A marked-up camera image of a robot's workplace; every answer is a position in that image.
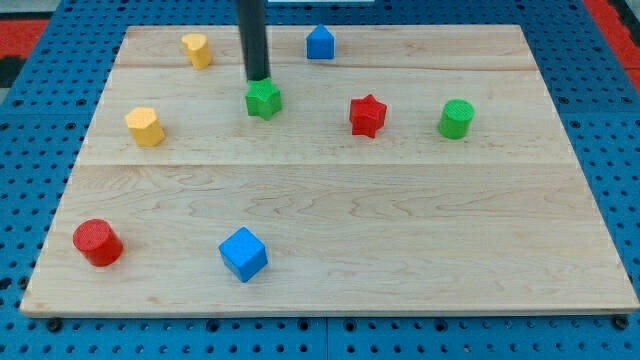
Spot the green star block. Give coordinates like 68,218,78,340
245,77,282,121

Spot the red star block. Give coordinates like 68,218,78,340
349,94,387,139

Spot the yellow hexagon block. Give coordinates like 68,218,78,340
125,107,165,147

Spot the light wooden board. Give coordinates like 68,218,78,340
21,25,639,318

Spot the blue cube block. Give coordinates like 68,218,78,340
218,227,268,283

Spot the blue pentagon block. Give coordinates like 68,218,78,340
306,24,335,60

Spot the green cylinder block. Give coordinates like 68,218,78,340
438,99,475,140

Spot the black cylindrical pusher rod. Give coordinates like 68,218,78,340
236,0,270,81

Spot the yellow heart block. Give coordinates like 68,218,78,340
181,33,212,70

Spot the red cylinder block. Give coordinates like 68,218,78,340
72,219,124,267

